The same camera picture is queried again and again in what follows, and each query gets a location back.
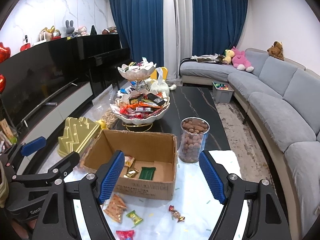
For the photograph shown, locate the red gold wrapped candy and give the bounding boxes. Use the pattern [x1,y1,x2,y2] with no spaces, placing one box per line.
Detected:
[168,205,185,223]

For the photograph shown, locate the red heart balloon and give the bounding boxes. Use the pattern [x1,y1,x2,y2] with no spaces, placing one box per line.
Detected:
[0,42,11,63]

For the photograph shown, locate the blue curtain left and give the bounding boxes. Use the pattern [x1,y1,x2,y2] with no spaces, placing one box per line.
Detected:
[109,0,164,67]

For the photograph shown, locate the white tv cabinet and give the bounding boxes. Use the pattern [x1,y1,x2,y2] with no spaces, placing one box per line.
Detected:
[17,82,93,175]

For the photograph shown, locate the black television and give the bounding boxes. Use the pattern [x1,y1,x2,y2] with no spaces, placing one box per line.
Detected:
[1,38,87,126]

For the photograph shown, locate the grey toy bin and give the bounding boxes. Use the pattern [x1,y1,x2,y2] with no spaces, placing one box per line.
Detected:
[212,81,234,103]

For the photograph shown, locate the green wrapped candy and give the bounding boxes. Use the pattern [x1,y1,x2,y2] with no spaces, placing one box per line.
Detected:
[126,210,143,226]

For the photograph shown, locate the orange fortune biscuit packet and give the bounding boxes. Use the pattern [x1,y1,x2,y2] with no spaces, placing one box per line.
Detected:
[103,194,127,224]

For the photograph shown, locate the brown plush toy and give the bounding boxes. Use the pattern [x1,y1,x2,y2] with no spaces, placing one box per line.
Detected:
[267,41,284,61]

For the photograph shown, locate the dark green packet in box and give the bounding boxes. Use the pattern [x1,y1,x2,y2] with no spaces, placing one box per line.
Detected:
[139,167,156,180]

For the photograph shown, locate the yellow plush toy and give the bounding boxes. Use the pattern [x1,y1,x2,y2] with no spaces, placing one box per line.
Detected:
[222,49,235,64]

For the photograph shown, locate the pink plush toy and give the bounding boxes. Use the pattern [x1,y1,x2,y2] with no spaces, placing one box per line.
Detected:
[231,47,254,73]

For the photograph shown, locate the two-tier white snack stand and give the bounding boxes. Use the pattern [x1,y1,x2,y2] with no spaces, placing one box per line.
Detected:
[111,57,172,131]

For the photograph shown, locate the bag of peanuts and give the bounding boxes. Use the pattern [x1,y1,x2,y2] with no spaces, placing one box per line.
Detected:
[101,98,118,129]

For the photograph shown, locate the grey sectional sofa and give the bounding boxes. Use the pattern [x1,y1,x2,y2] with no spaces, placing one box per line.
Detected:
[180,48,319,239]

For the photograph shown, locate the blue curtain right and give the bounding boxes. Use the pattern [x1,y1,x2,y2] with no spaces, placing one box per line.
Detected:
[192,0,248,56]

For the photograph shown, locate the clear jar of nuts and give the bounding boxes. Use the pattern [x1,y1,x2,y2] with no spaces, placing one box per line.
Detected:
[178,117,210,163]

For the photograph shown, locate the gold lid candy container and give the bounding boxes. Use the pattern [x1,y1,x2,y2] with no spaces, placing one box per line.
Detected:
[57,116,101,158]

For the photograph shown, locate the blue curtain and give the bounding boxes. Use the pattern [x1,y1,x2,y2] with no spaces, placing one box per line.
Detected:
[109,0,164,67]
[192,0,248,56]

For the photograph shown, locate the black piano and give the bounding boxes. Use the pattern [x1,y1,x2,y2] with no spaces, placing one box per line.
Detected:
[34,34,131,97]

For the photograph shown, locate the red snack packet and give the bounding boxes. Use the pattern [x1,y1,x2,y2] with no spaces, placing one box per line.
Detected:
[116,230,135,240]

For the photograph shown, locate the grey bunny plush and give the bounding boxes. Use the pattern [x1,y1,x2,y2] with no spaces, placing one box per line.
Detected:
[65,20,78,38]

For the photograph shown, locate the patterned floor rug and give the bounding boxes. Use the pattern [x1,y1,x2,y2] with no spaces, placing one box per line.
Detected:
[214,97,276,189]

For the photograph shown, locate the white sheer curtain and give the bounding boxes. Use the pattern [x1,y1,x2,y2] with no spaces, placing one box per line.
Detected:
[163,0,193,80]

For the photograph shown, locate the brown cardboard box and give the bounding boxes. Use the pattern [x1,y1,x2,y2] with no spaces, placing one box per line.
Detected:
[80,130,177,200]

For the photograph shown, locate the gold wrapped candy in box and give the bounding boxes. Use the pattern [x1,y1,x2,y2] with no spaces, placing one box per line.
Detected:
[124,167,139,178]

